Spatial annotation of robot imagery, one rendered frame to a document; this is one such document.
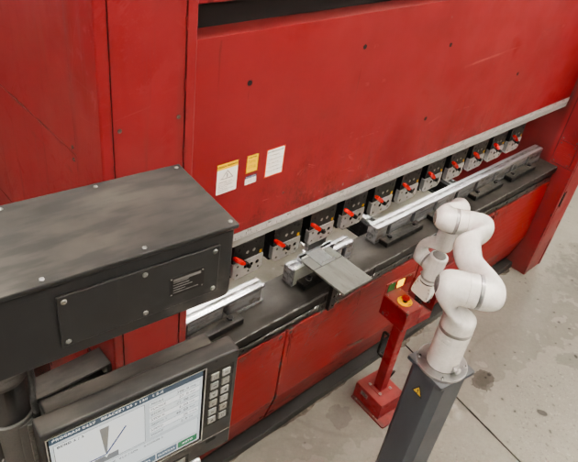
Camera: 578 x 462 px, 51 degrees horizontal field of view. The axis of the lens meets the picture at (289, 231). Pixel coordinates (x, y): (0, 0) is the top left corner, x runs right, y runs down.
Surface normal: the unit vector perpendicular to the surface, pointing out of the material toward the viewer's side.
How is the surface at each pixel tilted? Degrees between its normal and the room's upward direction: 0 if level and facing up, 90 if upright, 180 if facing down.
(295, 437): 0
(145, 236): 1
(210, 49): 90
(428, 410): 90
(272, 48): 90
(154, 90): 90
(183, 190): 1
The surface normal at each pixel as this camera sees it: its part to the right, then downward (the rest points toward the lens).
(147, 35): 0.67, 0.51
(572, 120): -0.73, 0.32
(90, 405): 0.13, -0.80
